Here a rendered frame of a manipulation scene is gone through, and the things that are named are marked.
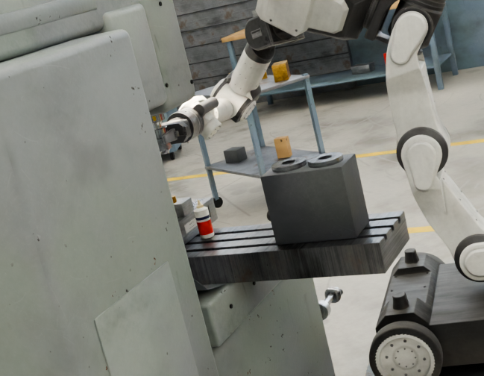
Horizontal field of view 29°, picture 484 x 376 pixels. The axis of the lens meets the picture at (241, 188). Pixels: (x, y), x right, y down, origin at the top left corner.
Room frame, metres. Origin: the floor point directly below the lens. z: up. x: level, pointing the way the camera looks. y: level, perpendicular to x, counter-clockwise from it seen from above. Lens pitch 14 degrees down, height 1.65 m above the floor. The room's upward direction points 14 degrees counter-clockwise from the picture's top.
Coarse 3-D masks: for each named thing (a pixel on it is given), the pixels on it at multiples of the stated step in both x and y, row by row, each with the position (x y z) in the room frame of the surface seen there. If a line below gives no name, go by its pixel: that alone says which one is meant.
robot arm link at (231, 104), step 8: (224, 88) 2.92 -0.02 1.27; (216, 96) 2.92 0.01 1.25; (224, 96) 2.91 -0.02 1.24; (232, 96) 2.91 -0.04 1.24; (240, 96) 2.91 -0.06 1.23; (224, 104) 2.84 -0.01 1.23; (232, 104) 2.90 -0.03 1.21; (240, 104) 2.89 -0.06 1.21; (224, 112) 2.82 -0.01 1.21; (232, 112) 2.88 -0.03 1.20; (240, 112) 2.89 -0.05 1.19; (224, 120) 2.86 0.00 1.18
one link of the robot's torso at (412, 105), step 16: (400, 16) 2.50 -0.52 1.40; (416, 16) 2.48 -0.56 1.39; (400, 32) 2.50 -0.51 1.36; (416, 32) 2.48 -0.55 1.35; (400, 48) 2.50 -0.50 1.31; (416, 48) 2.50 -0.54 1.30; (400, 64) 2.51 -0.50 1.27; (416, 64) 2.50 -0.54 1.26; (400, 80) 2.52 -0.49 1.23; (416, 80) 2.52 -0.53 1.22; (400, 96) 2.55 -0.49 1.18; (416, 96) 2.53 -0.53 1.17; (432, 96) 2.59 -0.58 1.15; (400, 112) 2.55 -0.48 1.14; (416, 112) 2.54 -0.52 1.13; (432, 112) 2.52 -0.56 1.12; (400, 128) 2.55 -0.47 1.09; (416, 128) 2.53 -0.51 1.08; (432, 128) 2.52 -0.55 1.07; (400, 144) 2.54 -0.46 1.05; (448, 144) 2.54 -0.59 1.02; (400, 160) 2.54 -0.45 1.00
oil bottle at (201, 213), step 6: (198, 204) 2.52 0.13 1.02; (198, 210) 2.51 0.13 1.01; (204, 210) 2.51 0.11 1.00; (198, 216) 2.51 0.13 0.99; (204, 216) 2.51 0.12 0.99; (198, 222) 2.51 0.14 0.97; (204, 222) 2.51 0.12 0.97; (210, 222) 2.52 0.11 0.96; (198, 228) 2.52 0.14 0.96; (204, 228) 2.51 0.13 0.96; (210, 228) 2.51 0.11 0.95; (204, 234) 2.51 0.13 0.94; (210, 234) 2.51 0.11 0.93
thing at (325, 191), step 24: (288, 168) 2.28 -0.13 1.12; (312, 168) 2.25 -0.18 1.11; (336, 168) 2.20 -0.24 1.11; (264, 192) 2.30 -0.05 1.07; (288, 192) 2.27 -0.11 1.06; (312, 192) 2.24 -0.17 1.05; (336, 192) 2.21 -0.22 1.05; (360, 192) 2.28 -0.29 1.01; (288, 216) 2.27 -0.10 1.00; (312, 216) 2.24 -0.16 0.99; (336, 216) 2.21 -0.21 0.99; (360, 216) 2.25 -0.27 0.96; (288, 240) 2.28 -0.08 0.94; (312, 240) 2.25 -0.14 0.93
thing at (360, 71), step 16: (240, 32) 9.89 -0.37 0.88; (448, 32) 9.30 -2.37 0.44; (432, 48) 8.74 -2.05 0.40; (448, 48) 9.32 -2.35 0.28; (368, 64) 9.33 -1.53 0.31; (384, 64) 9.63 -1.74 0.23; (432, 64) 8.89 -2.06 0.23; (320, 80) 9.63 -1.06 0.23; (336, 80) 9.37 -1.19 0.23; (352, 80) 9.16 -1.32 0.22
